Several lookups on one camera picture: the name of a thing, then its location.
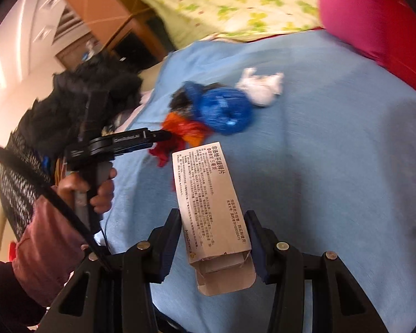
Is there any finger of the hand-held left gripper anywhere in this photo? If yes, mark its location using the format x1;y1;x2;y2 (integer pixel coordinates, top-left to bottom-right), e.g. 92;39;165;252
149;130;171;143

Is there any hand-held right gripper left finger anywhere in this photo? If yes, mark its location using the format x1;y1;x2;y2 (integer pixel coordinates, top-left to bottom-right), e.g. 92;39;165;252
42;208;184;333

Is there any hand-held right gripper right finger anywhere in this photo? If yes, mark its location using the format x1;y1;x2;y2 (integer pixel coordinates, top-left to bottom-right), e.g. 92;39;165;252
244;210;382;333

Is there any red orange plastic bag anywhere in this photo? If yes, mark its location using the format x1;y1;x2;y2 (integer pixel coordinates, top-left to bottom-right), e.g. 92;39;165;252
149;111;214;169

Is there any black plastic bag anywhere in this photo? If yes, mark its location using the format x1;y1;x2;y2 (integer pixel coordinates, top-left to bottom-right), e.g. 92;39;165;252
169;83;222;116

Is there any printed cardboard medicine box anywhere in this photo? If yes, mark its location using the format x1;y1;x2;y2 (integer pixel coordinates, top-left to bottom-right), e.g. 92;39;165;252
171;142;257;297

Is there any blue plastic bag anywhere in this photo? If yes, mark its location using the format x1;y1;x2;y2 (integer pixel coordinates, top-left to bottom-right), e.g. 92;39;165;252
182;81;254;136

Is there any person's left forearm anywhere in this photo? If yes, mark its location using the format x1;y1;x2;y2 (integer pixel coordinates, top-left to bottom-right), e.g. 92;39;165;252
0;194;101;333

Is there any person's left hand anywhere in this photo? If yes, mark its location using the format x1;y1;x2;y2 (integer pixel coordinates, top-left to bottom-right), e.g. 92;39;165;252
57;166;118;214

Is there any black fluffy cloth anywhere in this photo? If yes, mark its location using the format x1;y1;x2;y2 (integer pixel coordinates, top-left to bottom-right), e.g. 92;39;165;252
21;52;143;150

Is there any black white dotted cloth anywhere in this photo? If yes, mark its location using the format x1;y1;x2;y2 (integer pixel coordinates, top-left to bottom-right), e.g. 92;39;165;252
0;130;52;240

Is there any dark wooden cabinet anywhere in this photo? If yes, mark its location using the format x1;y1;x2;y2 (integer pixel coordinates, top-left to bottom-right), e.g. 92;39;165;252
107;7;176;73

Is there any light blue blanket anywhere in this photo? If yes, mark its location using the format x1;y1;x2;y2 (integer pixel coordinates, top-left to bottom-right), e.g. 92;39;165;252
100;29;416;333

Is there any green clover print quilt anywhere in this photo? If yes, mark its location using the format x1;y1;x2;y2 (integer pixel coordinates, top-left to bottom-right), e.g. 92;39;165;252
128;0;324;42

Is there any pink pillow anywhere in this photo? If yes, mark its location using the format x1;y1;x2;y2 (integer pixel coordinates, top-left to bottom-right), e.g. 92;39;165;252
317;0;385;59

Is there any red paper shopping bag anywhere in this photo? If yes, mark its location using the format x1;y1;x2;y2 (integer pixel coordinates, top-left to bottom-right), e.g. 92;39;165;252
364;0;416;101

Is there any black cable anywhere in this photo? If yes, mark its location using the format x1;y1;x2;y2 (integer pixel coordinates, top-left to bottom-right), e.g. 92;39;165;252
0;142;110;273

